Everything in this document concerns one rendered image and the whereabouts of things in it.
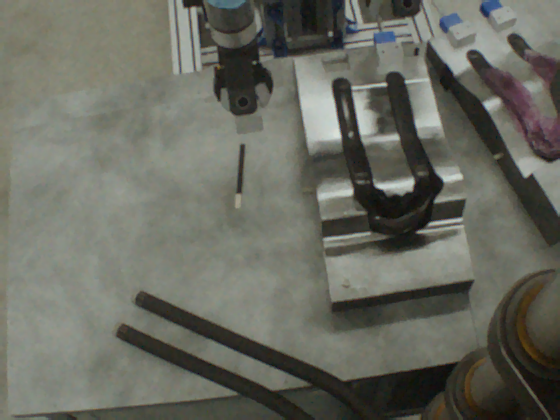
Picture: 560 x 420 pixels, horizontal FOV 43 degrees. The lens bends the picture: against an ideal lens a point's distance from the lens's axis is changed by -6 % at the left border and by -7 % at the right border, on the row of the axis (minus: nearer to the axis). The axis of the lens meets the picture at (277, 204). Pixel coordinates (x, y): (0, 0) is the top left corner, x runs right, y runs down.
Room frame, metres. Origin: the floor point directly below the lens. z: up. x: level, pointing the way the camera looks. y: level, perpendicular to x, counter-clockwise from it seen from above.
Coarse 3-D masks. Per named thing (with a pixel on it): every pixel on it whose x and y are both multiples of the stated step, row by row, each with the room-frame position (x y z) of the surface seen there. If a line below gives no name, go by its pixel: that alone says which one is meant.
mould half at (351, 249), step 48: (384, 96) 0.78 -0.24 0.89; (432, 96) 0.77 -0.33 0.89; (336, 144) 0.69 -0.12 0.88; (384, 144) 0.68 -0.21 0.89; (432, 144) 0.66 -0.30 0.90; (336, 192) 0.57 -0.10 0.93; (336, 240) 0.51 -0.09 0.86; (384, 240) 0.50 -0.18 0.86; (432, 240) 0.49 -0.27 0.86; (336, 288) 0.43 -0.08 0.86; (384, 288) 0.41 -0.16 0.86; (432, 288) 0.40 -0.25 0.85
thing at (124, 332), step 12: (120, 324) 0.42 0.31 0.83; (120, 336) 0.40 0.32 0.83; (132, 336) 0.40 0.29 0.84; (144, 336) 0.39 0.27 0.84; (144, 348) 0.37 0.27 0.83; (156, 348) 0.37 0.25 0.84; (168, 348) 0.36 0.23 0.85; (168, 360) 0.34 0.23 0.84; (180, 360) 0.34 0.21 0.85; (192, 360) 0.33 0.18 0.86; (204, 360) 0.33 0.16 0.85; (192, 372) 0.31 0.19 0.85; (204, 372) 0.31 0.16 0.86; (216, 372) 0.30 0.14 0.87; (228, 372) 0.30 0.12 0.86; (228, 384) 0.28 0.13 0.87; (240, 384) 0.28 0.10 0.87
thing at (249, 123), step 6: (258, 102) 0.76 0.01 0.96; (258, 108) 0.75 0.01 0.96; (246, 114) 0.74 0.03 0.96; (252, 114) 0.74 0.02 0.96; (258, 114) 0.74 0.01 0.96; (240, 120) 0.73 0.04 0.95; (246, 120) 0.73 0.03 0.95; (252, 120) 0.73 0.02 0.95; (258, 120) 0.73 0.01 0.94; (240, 126) 0.73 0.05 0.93; (246, 126) 0.73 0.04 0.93; (252, 126) 0.73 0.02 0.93; (258, 126) 0.73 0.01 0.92; (240, 132) 0.73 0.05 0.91; (246, 132) 0.73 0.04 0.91; (252, 132) 0.73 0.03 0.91
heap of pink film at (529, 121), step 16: (544, 64) 0.80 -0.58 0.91; (496, 80) 0.78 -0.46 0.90; (512, 80) 0.77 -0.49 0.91; (544, 80) 0.77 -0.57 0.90; (512, 96) 0.73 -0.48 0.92; (528, 96) 0.73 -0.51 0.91; (512, 112) 0.70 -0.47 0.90; (528, 112) 0.69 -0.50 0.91; (528, 128) 0.66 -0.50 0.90; (544, 128) 0.66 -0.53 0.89; (544, 144) 0.63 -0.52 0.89
